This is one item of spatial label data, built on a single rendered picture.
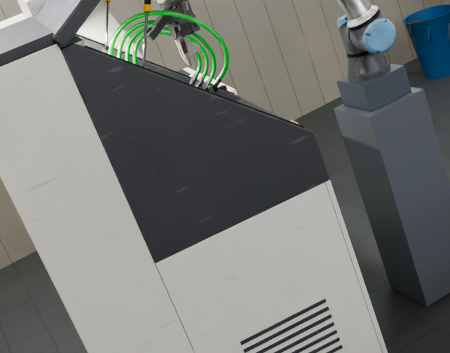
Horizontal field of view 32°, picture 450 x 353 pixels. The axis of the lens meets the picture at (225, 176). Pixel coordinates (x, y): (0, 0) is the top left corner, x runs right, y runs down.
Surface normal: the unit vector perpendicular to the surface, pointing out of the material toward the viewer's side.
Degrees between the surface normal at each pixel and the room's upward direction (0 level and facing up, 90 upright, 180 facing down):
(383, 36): 98
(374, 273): 0
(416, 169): 90
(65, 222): 90
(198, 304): 90
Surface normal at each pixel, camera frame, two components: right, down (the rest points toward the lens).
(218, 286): 0.30, 0.25
